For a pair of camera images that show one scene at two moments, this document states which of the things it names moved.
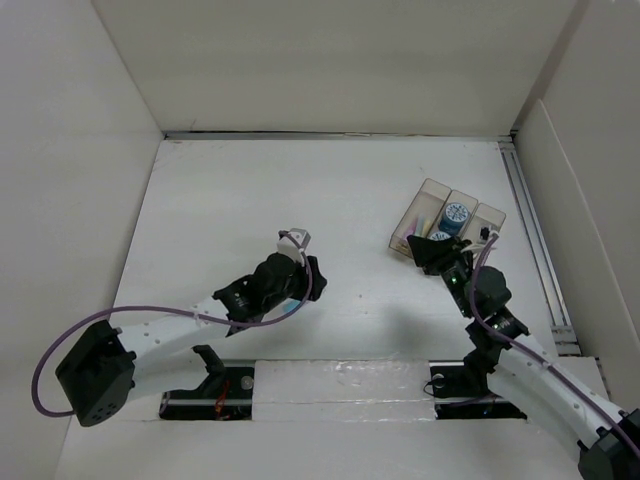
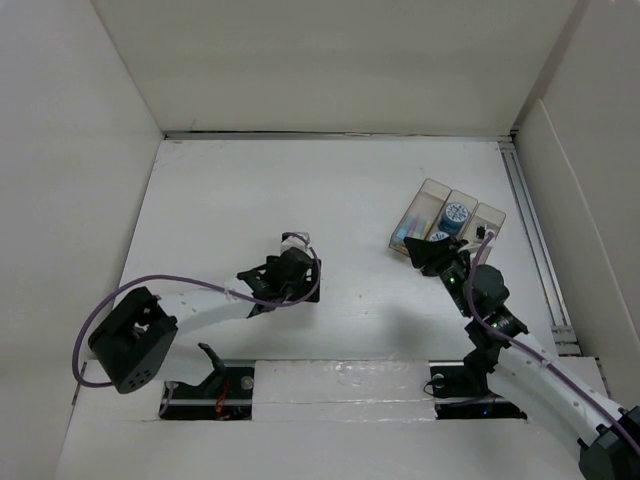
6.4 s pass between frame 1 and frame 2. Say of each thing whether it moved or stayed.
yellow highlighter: stayed
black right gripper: stayed
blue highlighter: moved
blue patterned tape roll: stayed
